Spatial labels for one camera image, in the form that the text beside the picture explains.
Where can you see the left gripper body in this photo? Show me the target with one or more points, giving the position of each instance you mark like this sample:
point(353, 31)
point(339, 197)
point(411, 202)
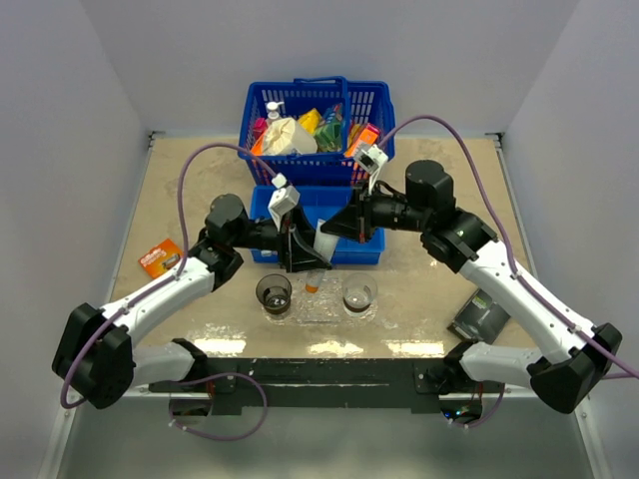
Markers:
point(262, 235)

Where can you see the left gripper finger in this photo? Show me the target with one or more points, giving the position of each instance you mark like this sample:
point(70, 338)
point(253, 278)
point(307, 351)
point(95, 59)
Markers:
point(302, 257)
point(304, 233)

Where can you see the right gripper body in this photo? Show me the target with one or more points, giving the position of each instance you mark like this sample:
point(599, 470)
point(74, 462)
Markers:
point(387, 211)

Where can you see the white orange toothpaste tube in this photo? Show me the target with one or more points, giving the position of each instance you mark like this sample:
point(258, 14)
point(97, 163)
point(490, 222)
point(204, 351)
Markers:
point(324, 245)

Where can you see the dark brown banded cup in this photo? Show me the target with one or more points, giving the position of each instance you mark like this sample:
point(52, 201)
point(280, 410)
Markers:
point(274, 292)

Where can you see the clear small textured tray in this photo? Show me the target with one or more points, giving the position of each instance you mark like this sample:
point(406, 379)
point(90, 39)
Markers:
point(323, 307)

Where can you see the clear blue banded cup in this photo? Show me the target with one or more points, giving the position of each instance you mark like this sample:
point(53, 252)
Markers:
point(359, 291)

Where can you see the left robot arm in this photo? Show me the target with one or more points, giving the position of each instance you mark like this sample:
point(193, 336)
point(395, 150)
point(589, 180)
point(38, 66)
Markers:
point(95, 355)

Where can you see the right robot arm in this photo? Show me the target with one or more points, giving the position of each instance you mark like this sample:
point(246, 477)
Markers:
point(570, 354)

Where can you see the clear oval textured tray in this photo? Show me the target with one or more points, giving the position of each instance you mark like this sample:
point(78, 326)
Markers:
point(285, 319)

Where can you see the blue compartment organizer bin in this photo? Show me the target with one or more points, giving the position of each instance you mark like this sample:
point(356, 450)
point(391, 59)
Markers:
point(321, 203)

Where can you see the orange white carton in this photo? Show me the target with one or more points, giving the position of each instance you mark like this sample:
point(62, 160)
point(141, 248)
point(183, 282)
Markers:
point(361, 134)

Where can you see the orange scrub package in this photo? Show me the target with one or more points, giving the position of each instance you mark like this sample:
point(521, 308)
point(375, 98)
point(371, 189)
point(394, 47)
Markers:
point(257, 148)

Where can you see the green sponge package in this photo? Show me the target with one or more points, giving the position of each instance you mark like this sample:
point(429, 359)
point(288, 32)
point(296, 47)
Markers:
point(328, 133)

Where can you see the cream paper bag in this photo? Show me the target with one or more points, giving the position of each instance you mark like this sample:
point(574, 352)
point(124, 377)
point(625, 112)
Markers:
point(287, 136)

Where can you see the blue plastic shopping basket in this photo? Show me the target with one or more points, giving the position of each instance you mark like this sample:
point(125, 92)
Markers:
point(362, 102)

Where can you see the orange box on table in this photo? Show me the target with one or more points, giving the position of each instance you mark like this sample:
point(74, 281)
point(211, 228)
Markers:
point(160, 258)

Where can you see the yellow snack packet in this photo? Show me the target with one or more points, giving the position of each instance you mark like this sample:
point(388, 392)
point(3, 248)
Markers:
point(310, 120)

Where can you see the pink box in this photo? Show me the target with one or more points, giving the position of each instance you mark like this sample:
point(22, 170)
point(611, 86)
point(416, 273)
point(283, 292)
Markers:
point(260, 126)

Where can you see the white pump bottle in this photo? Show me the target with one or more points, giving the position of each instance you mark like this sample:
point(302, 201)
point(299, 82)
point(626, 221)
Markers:
point(273, 111)

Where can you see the dark package on table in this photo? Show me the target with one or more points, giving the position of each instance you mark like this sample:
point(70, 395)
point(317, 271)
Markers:
point(480, 319)

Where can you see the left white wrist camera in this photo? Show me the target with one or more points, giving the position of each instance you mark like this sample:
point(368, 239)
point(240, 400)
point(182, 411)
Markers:
point(283, 200)

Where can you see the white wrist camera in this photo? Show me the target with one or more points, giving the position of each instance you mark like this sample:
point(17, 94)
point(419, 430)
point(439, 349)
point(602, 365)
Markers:
point(283, 200)
point(372, 159)

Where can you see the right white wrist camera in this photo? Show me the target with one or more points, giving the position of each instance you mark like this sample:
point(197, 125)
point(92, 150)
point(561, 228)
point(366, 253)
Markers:
point(372, 159)

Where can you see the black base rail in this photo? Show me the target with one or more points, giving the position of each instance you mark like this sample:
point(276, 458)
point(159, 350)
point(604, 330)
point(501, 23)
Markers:
point(233, 384)

